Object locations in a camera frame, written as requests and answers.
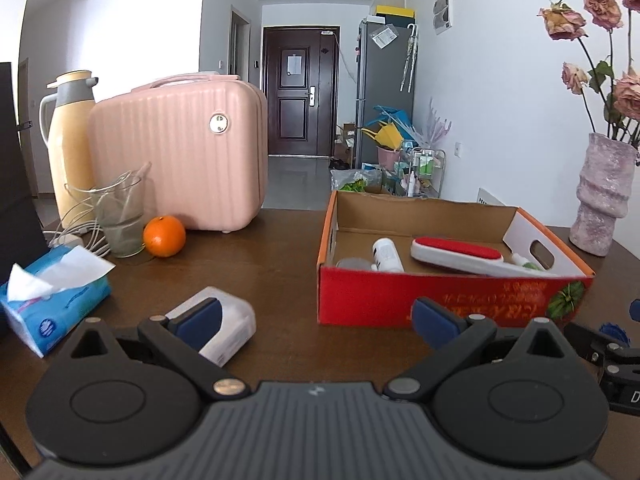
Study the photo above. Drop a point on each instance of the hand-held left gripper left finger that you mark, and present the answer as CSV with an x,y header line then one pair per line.
x,y
200,317

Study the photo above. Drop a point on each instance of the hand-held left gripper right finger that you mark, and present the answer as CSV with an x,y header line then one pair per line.
x,y
435,320

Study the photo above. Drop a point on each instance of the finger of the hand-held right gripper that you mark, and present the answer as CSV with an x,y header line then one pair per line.
x,y
590,345
635,310

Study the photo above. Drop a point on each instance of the white plastic box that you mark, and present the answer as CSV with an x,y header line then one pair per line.
x,y
232,325

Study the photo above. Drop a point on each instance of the red cardboard box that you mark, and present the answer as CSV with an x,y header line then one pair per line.
x,y
380,300

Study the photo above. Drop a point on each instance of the red and white lint brush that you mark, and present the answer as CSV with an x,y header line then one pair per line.
x,y
460,250

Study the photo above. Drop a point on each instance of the white bottle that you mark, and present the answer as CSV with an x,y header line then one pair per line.
x,y
387,255

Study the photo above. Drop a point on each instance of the white holder with grey roll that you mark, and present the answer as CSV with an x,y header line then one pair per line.
x,y
352,264

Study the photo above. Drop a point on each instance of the orange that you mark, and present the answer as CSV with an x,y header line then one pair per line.
x,y
164,237

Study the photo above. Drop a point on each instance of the pink mottled vase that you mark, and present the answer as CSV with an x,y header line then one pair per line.
x,y
600,200

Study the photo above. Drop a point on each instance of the clear glass cup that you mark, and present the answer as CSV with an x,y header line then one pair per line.
x,y
120,230

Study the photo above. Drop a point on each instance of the blue tissue pack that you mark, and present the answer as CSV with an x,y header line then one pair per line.
x,y
50,310

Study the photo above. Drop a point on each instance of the metal utility cart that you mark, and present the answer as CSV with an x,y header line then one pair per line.
x,y
422,170

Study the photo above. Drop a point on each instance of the plastic bag of greens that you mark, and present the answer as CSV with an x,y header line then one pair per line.
x,y
355,182

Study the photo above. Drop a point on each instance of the pink hard-shell suitcase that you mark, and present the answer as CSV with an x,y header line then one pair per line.
x,y
175,160

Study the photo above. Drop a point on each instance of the pink bin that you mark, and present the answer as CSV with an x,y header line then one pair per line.
x,y
388,158

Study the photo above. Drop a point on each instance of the black shoes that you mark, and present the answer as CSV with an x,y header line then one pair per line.
x,y
339,164

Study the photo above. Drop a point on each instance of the lavender branch hanger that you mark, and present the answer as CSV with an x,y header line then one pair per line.
x,y
435,125

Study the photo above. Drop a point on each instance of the yellow thermos jug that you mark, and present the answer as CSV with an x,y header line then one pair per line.
x,y
70,160

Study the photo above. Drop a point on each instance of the small brown carton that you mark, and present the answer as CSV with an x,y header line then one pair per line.
x,y
349,132

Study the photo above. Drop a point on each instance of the dark brown entrance door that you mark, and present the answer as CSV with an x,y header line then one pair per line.
x,y
300,125

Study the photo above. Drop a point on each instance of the black paper bag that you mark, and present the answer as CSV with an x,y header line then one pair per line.
x,y
20,185

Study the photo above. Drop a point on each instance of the grey refrigerator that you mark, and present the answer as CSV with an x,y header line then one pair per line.
x,y
385,95

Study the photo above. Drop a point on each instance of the clear folded umbrella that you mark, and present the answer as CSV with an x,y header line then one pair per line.
x,y
410,55

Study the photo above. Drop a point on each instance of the white paper on door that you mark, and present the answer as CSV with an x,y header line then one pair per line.
x,y
295,63

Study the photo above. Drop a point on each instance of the paper sheet on refrigerator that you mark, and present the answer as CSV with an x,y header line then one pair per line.
x,y
384,38

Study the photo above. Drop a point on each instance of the bunch of dried pink roses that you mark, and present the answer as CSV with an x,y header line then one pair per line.
x,y
562,20

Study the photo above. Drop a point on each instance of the yellow box on refrigerator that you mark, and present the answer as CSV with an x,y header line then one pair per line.
x,y
395,12

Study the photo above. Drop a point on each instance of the white wall radiator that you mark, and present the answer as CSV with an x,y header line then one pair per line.
x,y
491,197

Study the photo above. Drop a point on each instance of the grey side door frame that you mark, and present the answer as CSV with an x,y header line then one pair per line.
x,y
240,45

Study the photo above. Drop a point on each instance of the white wall panel box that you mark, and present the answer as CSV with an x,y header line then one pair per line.
x,y
442,10

